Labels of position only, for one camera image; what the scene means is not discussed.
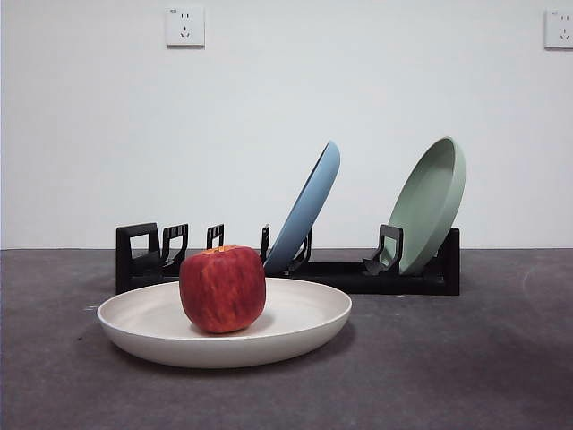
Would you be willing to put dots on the blue plate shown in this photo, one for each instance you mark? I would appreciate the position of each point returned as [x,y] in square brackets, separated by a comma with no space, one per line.
[304,210]

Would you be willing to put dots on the white wall socket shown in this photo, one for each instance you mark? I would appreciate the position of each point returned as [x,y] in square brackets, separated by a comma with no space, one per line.
[185,27]
[559,29]

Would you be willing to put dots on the green plate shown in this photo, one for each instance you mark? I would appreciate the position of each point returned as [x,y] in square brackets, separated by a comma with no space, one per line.
[425,201]

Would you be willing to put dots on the black plate rack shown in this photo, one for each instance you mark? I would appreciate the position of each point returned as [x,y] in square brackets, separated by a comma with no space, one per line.
[394,284]

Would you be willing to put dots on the pale yellow plate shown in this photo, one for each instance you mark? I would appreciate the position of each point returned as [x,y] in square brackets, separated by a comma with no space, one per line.
[147,322]

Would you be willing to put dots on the red apple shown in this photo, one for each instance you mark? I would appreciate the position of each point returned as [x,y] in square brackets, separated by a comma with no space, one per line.
[224,291]

